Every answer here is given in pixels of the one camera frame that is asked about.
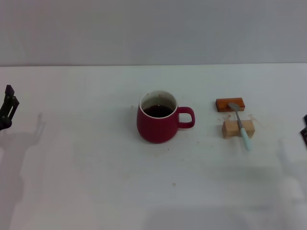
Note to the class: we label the dark brown wooden block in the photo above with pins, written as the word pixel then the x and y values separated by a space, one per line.
pixel 221 105

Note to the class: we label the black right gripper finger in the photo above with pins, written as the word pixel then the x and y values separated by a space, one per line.
pixel 304 136

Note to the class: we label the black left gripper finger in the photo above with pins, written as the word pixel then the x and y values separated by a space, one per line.
pixel 8 105

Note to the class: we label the dark brown coffee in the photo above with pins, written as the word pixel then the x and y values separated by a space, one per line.
pixel 158 111

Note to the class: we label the light wooden block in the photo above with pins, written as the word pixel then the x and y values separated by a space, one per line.
pixel 229 128

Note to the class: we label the red ceramic cup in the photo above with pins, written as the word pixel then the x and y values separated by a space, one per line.
pixel 156 129

